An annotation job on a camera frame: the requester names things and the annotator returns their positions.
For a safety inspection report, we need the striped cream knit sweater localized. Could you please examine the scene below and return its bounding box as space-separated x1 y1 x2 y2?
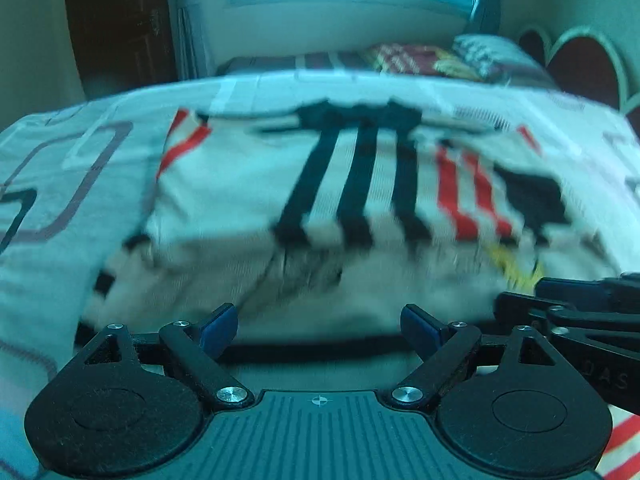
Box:
81 98 640 480

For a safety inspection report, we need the white patterned bed sheet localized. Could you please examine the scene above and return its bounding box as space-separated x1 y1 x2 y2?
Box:
1 72 639 479

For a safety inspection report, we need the heart shaped red headboard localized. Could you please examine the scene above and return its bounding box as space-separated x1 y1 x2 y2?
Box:
516 25 639 136

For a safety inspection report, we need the striped pillow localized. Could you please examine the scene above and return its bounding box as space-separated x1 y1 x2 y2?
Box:
452 34 556 90

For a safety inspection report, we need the red folded blanket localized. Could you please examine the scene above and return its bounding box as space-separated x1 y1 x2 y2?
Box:
362 44 483 82

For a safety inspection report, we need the striped far bed sheet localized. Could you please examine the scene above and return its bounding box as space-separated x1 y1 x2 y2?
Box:
216 51 375 76

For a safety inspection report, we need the dark wooden door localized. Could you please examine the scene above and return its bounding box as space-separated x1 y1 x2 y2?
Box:
65 0 178 100

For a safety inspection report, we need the teal left curtain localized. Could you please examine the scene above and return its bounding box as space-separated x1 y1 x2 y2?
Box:
167 0 215 80

